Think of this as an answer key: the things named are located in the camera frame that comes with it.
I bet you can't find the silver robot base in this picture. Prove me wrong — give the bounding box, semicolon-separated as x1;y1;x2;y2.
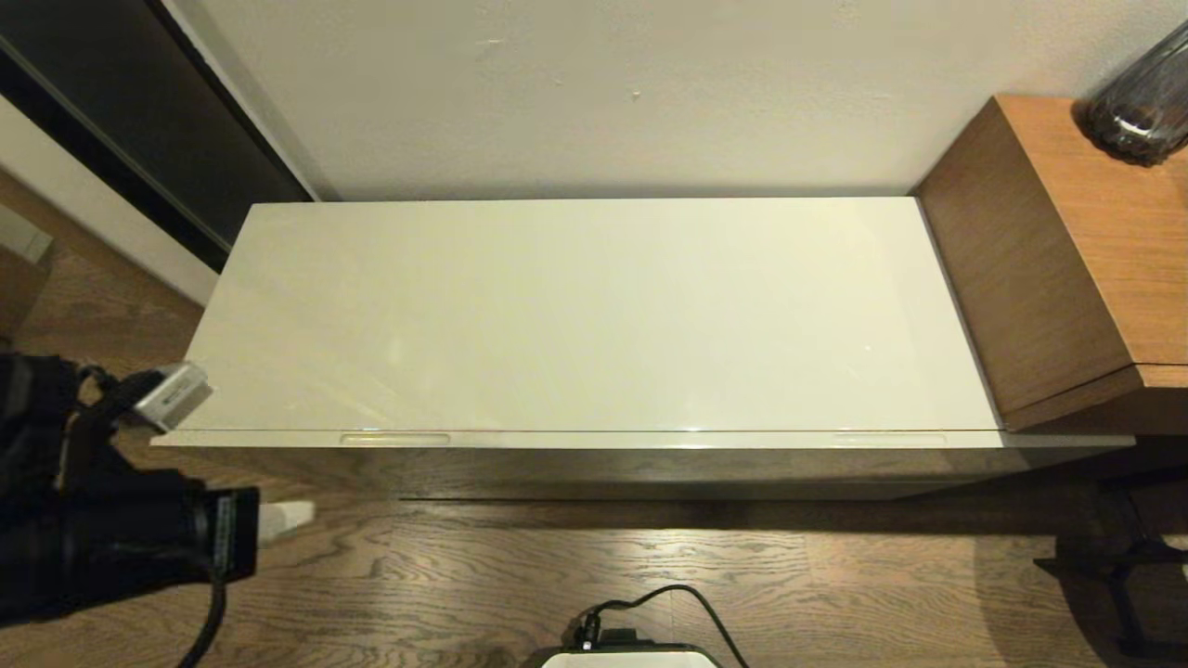
529;643;721;668

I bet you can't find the glossy white low cabinet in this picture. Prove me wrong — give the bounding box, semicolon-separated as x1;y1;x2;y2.
151;197;1005;502

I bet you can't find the dark door panel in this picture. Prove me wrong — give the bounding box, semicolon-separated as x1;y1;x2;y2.
0;0;318;276

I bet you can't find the brown wooden side cabinet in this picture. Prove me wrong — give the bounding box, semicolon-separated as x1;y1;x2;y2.
917;94;1188;434

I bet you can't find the dark glass vase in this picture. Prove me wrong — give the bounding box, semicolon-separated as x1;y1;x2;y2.
1075;23;1188;168

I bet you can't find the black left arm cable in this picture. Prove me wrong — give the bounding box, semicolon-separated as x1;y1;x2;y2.
179;577;229;668

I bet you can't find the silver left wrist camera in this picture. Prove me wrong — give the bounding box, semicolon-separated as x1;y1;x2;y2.
133;363;213;433

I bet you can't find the white door frame strip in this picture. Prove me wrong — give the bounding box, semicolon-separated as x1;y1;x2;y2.
0;93;224;309

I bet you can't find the black base power cable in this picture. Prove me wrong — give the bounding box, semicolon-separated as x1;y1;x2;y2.
574;584;749;668

